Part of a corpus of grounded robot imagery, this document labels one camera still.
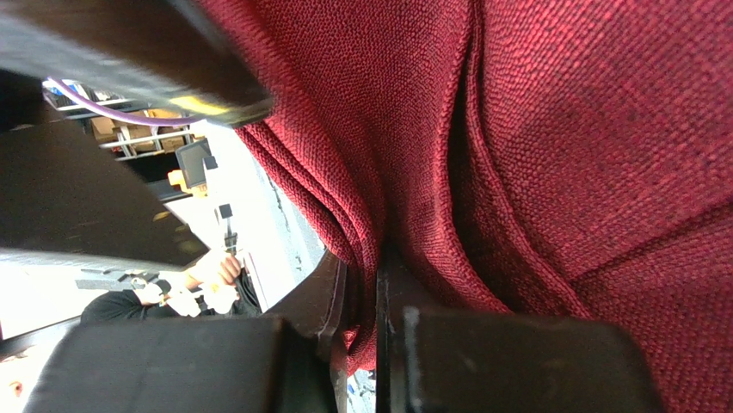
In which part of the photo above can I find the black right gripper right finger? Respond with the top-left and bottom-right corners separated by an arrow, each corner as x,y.
376,249 -> 663,412

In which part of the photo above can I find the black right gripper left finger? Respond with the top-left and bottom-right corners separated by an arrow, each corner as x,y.
26,253 -> 348,412

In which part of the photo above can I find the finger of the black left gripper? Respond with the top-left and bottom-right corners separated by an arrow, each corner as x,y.
1,121 -> 208,270
1,1 -> 274,126

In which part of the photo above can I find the dark red cloth napkin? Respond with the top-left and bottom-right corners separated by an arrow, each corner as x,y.
202,1 -> 732,412

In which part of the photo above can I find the person in black clothes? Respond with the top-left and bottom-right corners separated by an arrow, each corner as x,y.
80,250 -> 262,324

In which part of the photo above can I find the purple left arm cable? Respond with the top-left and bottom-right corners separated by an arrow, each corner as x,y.
46,77 -> 199,128

